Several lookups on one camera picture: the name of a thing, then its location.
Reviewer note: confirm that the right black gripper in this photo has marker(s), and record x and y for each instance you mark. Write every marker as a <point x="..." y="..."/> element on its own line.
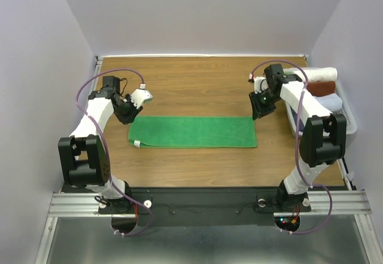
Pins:
<point x="258" y="110"/>

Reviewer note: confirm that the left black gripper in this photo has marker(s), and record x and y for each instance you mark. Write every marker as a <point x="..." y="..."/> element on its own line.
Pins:
<point x="130" y="118"/>

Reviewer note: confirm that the green towel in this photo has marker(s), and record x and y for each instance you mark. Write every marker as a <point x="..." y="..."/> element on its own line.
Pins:
<point x="192" y="132"/>

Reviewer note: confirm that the light blue towel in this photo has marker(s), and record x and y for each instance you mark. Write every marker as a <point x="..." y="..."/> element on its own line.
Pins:
<point x="331" y="102"/>

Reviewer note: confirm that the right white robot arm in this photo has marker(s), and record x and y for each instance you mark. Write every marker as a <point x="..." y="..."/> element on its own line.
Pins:
<point x="323" y="140"/>

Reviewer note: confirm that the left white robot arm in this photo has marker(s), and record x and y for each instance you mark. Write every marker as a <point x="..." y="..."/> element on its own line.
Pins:
<point x="84" y="156"/>

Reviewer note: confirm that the rolled dark blue towel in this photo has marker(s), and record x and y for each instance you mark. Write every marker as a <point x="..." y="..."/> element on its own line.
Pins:
<point x="292" y="117"/>

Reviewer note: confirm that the rolled brown towel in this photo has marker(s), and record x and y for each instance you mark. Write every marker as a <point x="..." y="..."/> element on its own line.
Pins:
<point x="320" y="89"/>

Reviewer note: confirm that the rolled white towel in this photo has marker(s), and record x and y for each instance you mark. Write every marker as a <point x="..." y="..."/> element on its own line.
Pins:
<point x="314" y="74"/>

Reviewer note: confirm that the white plastic basket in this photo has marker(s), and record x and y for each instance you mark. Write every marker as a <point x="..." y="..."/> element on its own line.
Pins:
<point x="351" y="126"/>

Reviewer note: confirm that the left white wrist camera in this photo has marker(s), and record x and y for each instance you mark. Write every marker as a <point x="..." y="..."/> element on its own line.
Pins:
<point x="140" y="97"/>

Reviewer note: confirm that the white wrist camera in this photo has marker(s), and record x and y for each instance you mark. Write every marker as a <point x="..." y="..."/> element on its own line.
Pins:
<point x="140" y="97"/>
<point x="260" y="83"/>

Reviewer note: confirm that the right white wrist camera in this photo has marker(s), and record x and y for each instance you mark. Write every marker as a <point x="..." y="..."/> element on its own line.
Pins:
<point x="260" y="83"/>

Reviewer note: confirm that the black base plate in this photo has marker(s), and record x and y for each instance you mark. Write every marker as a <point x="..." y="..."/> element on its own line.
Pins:
<point x="223" y="206"/>

